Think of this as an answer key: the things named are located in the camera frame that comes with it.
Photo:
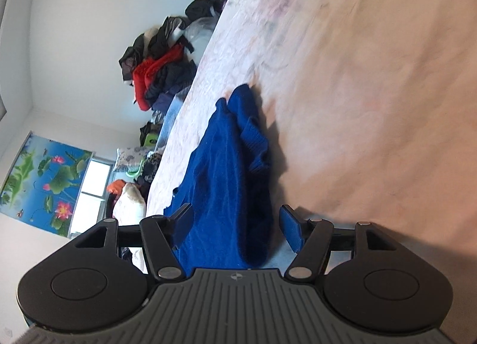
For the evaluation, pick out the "dark patterned cloth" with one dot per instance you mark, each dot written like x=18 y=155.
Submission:
x=151 y=168

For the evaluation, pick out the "red padded jacket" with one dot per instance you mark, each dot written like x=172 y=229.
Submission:
x=152 y=71

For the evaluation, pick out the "orange cloth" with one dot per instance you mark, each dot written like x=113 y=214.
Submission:
x=116 y=186

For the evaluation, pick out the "blue beaded knit sweater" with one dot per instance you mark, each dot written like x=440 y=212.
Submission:
x=223 y=180

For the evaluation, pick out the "sliding window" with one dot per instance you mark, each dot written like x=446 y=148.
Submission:
x=91 y=195

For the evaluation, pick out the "clear plastic bag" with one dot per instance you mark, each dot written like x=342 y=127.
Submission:
x=201 y=29

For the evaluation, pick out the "white quilt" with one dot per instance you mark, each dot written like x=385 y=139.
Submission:
x=128 y=206

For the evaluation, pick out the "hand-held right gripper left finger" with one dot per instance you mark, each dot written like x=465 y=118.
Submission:
x=183 y=219

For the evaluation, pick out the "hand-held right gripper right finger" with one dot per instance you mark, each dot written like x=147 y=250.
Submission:
x=291 y=228

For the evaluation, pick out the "lotus print roller blind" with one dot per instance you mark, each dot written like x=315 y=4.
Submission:
x=41 y=183

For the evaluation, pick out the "floral pillow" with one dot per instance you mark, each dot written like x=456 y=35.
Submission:
x=130 y=157

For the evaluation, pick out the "pile of dark clothes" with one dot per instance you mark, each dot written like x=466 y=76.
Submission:
x=167 y=68

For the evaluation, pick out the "light blue towel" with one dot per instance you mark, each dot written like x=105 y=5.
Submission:
x=172 y=120

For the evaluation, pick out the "black and green bag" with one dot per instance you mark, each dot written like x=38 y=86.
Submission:
x=151 y=135

